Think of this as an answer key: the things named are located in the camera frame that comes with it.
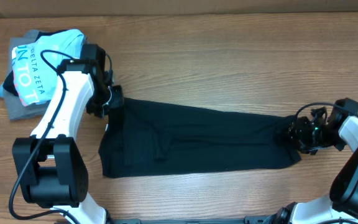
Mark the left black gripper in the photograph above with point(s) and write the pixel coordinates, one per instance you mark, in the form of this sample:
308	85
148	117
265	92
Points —
117	102

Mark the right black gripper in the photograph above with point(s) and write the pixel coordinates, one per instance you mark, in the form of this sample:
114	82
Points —
295	132

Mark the black t-shirt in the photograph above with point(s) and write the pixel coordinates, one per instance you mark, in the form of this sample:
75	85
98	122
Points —
150	138

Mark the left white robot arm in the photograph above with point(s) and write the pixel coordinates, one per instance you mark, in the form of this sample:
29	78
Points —
51	174

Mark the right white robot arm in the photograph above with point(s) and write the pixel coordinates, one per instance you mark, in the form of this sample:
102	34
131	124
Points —
341	204

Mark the light blue folded t-shirt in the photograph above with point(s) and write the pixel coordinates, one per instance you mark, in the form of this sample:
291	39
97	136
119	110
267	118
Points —
33	64

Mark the grey folded t-shirt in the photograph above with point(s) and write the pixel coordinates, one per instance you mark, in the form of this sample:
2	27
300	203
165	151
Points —
14	107

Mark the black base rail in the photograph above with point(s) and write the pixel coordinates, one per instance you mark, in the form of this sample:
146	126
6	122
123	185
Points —
246	220

